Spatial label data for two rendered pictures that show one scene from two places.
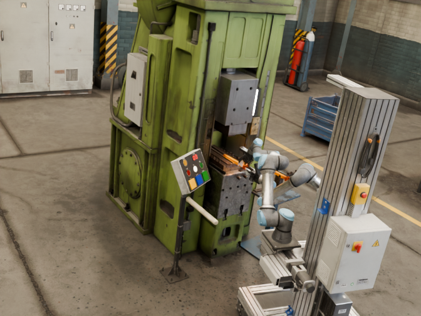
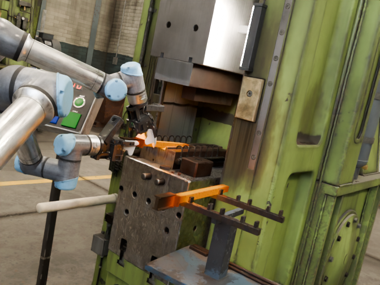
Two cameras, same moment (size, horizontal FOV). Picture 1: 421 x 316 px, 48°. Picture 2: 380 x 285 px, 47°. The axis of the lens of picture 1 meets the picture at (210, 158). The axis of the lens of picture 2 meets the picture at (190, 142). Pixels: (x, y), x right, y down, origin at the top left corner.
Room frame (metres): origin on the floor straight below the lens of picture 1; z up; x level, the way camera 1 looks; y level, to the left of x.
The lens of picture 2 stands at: (3.58, -2.03, 1.32)
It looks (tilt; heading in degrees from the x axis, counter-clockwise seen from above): 9 degrees down; 76
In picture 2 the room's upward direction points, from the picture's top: 12 degrees clockwise
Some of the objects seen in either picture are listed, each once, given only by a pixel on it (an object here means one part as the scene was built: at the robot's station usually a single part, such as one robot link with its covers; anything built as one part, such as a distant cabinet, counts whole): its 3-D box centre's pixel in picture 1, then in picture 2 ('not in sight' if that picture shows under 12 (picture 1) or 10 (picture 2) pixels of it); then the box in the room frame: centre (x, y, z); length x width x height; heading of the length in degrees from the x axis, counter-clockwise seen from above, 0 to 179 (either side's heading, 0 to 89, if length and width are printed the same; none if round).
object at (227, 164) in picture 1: (218, 157); (187, 152); (4.08, -0.07, 0.96); 0.42 x 0.20 x 0.09; 38
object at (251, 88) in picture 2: (254, 125); (249, 98); (4.22, -0.37, 1.27); 0.09 x 0.02 x 0.17; 128
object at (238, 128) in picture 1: (223, 121); (202, 77); (4.08, -0.07, 1.32); 0.42 x 0.20 x 0.10; 38
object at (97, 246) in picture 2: (185, 224); (102, 244); (3.79, 0.15, 0.36); 0.09 x 0.07 x 0.12; 128
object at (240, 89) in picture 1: (231, 94); (221, 23); (4.11, -0.11, 1.56); 0.42 x 0.39 x 0.40; 38
